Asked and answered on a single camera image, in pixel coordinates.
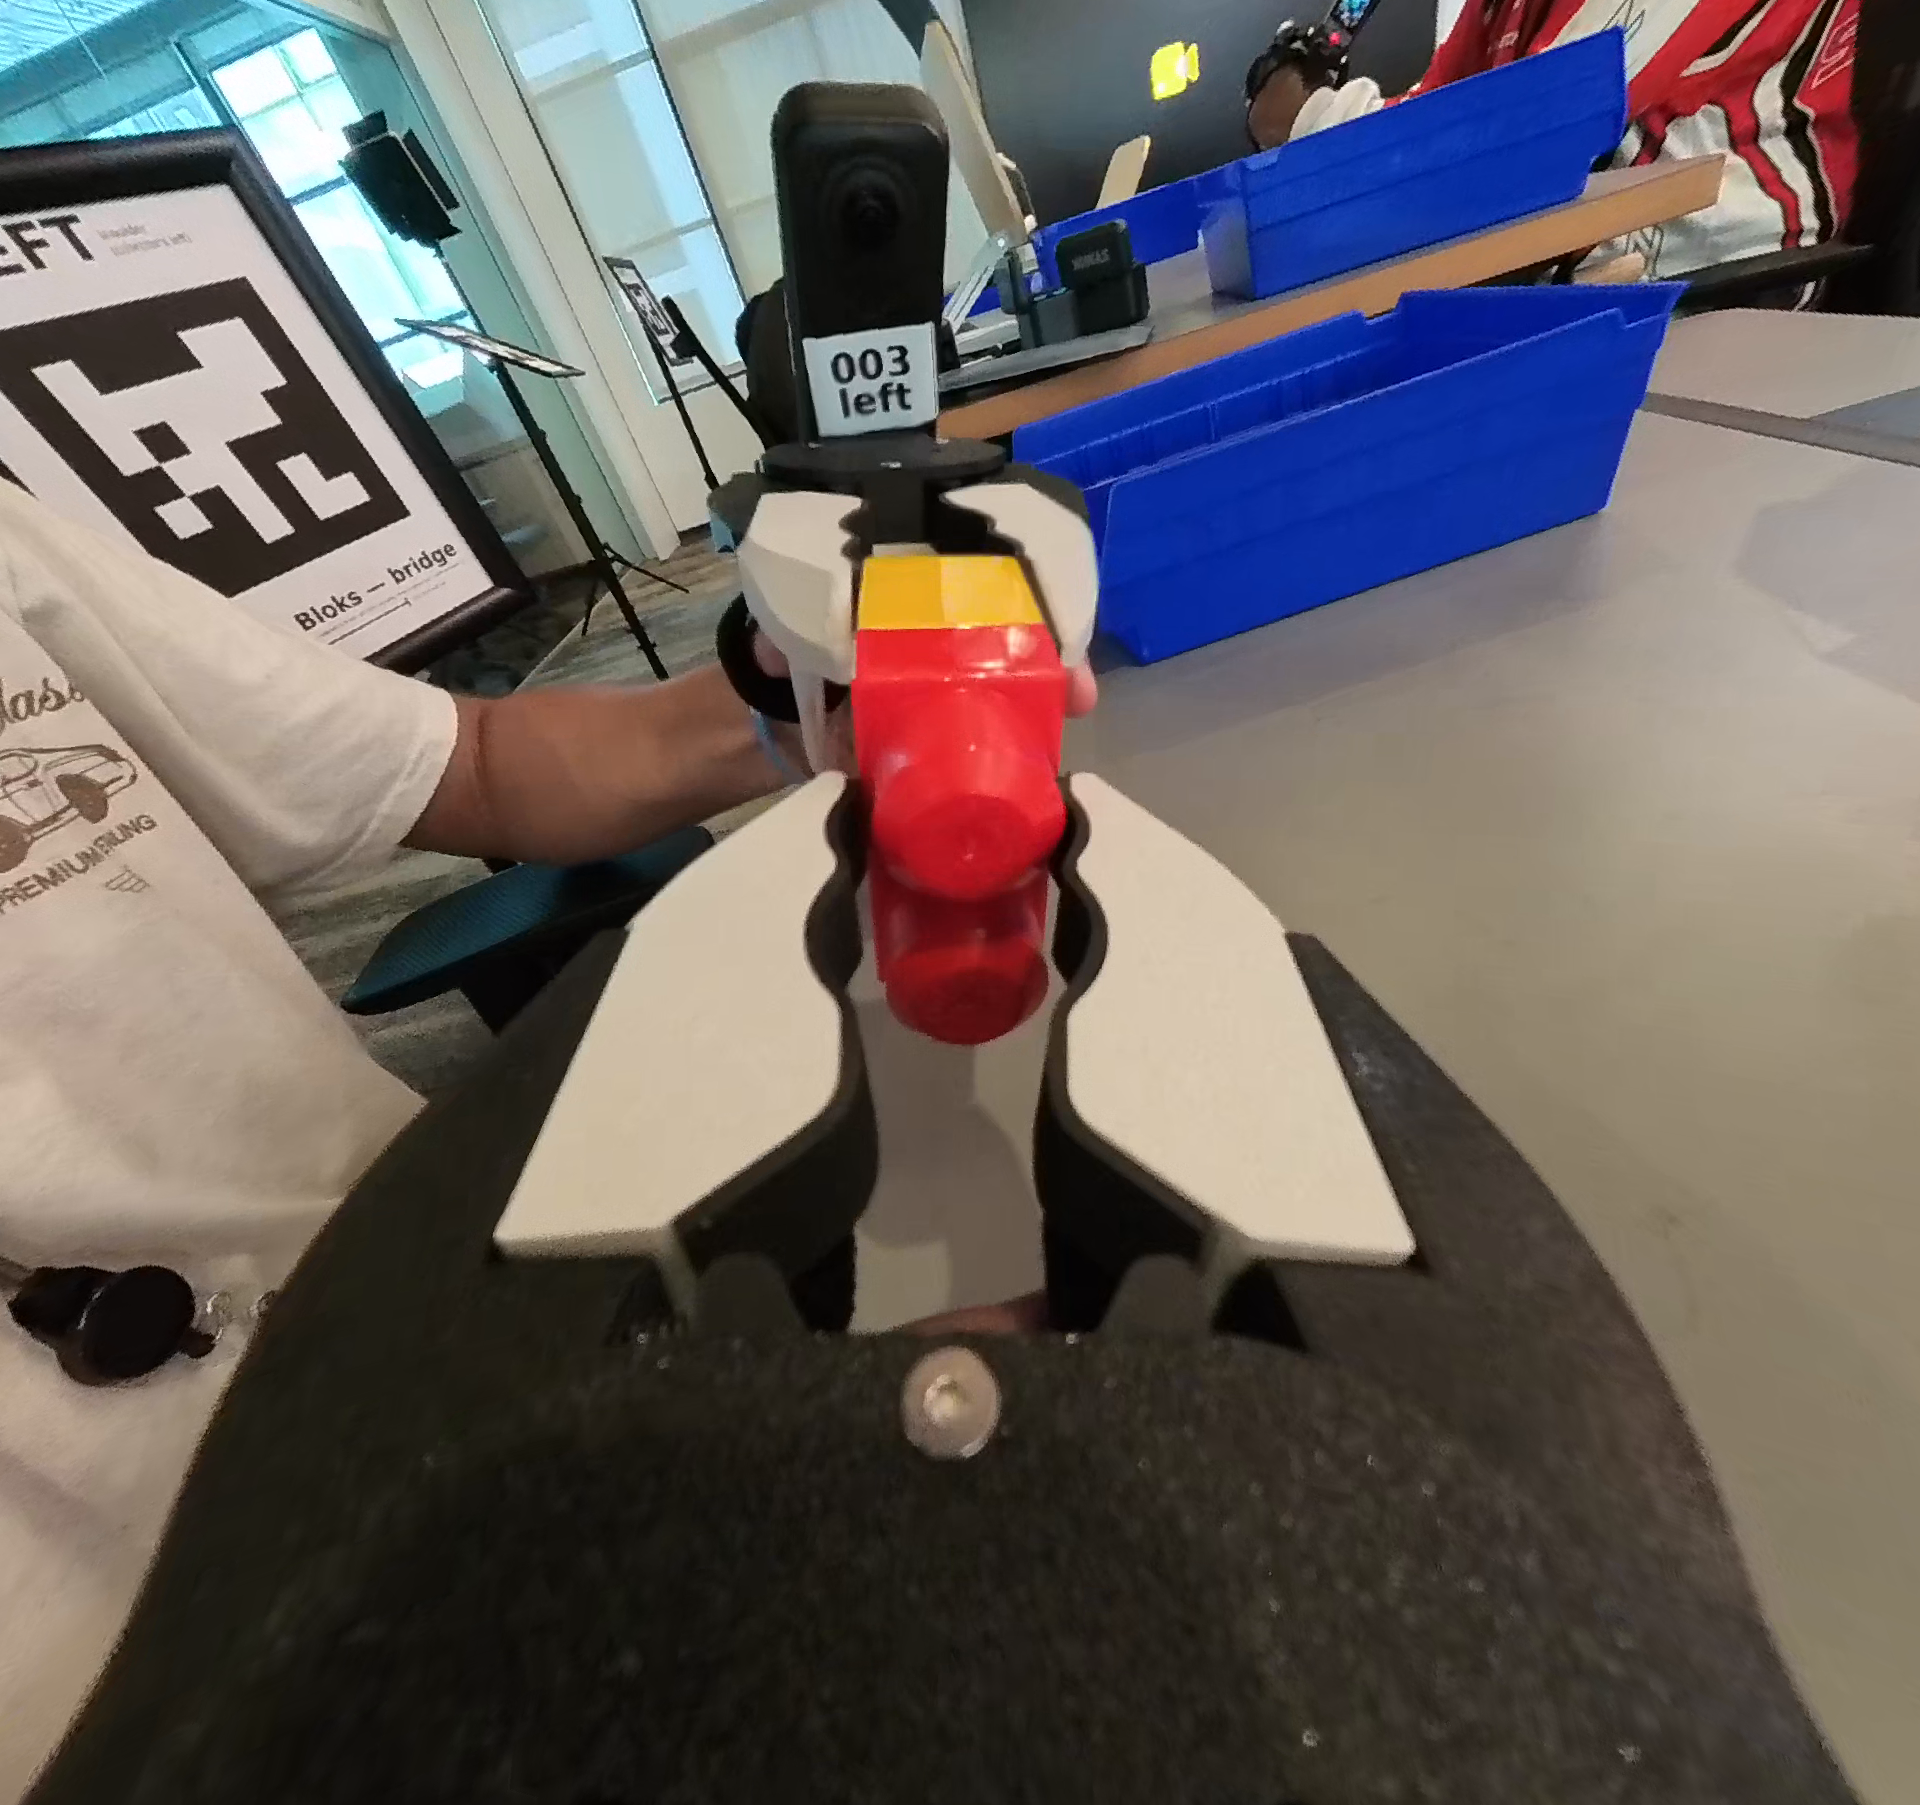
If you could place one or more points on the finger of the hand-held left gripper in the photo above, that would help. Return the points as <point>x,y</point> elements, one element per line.
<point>1068,575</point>
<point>803,575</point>

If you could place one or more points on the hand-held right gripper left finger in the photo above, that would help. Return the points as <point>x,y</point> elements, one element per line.
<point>705,1056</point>

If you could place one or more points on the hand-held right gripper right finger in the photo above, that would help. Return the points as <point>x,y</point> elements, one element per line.
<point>1215,1056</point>

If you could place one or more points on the yellow mega block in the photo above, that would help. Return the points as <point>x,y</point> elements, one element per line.
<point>946,591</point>

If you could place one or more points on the red mega block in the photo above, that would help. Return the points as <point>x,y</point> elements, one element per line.
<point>959,725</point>

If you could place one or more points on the person's left forearm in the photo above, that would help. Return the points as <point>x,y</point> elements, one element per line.
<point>599,771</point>

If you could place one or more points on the person's left hand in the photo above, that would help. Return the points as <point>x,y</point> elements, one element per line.
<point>768,663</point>

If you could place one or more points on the blue wristband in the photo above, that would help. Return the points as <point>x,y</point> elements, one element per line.
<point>768,756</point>

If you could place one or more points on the small marker sign stand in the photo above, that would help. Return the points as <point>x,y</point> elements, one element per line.
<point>648,313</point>

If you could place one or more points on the black charger case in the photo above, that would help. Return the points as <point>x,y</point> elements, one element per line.
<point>1094,283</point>

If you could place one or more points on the person's office chair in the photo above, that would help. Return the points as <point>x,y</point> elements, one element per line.
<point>496,921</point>

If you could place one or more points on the blue storage bin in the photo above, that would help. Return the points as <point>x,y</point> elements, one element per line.
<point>1426,185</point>
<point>1351,485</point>

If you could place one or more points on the black tripod music stand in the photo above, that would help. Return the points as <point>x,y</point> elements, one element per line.
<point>496,350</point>

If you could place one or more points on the black studio light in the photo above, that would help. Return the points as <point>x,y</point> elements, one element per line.
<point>398,177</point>

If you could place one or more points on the person's white t-shirt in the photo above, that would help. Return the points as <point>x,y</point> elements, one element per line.
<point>150,1012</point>

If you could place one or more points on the black badge reel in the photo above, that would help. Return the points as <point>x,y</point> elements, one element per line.
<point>127,1325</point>

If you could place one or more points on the black framed marker sign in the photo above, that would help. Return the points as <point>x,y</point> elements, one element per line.
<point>179,410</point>

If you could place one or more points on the wooden table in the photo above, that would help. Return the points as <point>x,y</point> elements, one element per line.
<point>1664,193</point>

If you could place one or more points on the large black wall screen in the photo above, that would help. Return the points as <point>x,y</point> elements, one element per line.
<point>1080,36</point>

